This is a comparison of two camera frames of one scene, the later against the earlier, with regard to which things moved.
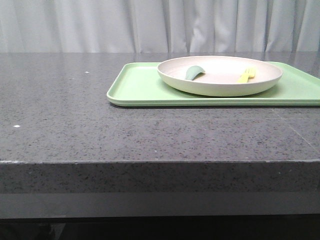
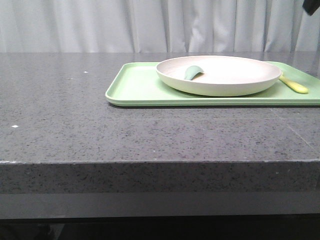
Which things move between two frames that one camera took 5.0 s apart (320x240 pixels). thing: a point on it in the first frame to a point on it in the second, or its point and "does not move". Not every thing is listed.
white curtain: (159, 26) does not move
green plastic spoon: (191, 71) does not move
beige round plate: (222, 73) does not move
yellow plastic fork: (248, 73) to (294, 86)
